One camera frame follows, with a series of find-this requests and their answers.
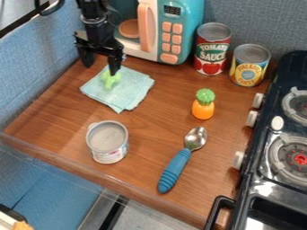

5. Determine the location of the silver and white can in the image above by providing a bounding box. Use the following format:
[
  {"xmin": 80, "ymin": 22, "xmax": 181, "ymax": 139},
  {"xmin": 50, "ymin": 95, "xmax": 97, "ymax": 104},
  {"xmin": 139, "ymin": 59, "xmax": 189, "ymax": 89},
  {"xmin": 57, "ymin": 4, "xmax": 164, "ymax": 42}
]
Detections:
[{"xmin": 84, "ymin": 119, "xmax": 131, "ymax": 165}]

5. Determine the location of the light blue cloth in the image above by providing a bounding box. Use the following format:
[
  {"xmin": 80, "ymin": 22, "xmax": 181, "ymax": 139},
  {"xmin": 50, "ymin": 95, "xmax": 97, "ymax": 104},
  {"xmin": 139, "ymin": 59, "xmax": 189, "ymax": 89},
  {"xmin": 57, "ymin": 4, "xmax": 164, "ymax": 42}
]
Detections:
[{"xmin": 79, "ymin": 64, "xmax": 156, "ymax": 114}]

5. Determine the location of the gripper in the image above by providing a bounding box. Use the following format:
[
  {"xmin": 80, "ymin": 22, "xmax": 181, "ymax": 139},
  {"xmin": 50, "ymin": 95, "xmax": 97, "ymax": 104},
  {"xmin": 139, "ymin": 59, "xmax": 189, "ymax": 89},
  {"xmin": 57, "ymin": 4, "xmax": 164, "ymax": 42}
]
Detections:
[{"xmin": 72, "ymin": 13, "xmax": 127, "ymax": 76}]

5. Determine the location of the spoon with blue handle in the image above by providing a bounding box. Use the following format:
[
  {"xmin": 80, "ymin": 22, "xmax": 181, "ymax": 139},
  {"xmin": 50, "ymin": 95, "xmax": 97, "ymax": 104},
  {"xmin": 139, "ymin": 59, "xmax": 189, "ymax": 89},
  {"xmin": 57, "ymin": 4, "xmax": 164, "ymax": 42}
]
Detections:
[{"xmin": 157, "ymin": 126, "xmax": 209, "ymax": 195}]

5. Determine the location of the red tomato sauce can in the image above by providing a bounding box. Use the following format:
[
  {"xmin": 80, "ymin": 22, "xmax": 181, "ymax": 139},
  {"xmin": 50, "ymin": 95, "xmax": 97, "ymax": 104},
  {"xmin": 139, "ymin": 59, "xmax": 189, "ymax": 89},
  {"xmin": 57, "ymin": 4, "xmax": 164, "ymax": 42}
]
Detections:
[{"xmin": 193, "ymin": 22, "xmax": 234, "ymax": 76}]

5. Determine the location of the toy stove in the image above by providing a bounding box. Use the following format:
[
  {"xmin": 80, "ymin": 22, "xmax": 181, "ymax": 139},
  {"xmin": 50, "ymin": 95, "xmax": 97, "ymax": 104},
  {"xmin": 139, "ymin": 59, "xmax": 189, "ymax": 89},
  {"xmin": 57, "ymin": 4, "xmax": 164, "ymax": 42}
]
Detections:
[{"xmin": 202, "ymin": 49, "xmax": 307, "ymax": 230}]

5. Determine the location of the toy microwave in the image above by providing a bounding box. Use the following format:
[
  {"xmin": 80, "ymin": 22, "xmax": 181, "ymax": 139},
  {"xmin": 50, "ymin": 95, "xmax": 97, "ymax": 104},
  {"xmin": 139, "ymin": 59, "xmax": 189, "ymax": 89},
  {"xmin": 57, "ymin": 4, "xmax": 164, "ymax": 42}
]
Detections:
[{"xmin": 104, "ymin": 0, "xmax": 206, "ymax": 66}]

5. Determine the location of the light green toy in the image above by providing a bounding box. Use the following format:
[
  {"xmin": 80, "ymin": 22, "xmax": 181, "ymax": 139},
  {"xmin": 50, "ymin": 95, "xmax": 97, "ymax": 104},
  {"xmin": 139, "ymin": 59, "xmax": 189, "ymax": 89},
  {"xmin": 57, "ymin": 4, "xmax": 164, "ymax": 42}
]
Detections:
[{"xmin": 99, "ymin": 70, "xmax": 123, "ymax": 91}]

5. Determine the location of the yellow pineapple can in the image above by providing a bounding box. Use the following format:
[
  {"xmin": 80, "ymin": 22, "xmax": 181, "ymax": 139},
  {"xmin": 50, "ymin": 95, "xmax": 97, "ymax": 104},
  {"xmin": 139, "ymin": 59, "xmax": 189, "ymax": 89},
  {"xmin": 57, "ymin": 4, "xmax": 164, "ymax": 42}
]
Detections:
[{"xmin": 227, "ymin": 43, "xmax": 273, "ymax": 88}]

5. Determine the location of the orange toy with green top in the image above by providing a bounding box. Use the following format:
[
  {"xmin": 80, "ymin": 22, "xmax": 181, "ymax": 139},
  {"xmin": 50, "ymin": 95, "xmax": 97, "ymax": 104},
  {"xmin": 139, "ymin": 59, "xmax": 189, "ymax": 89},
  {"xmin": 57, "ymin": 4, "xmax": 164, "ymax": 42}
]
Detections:
[{"xmin": 190, "ymin": 87, "xmax": 217, "ymax": 121}]

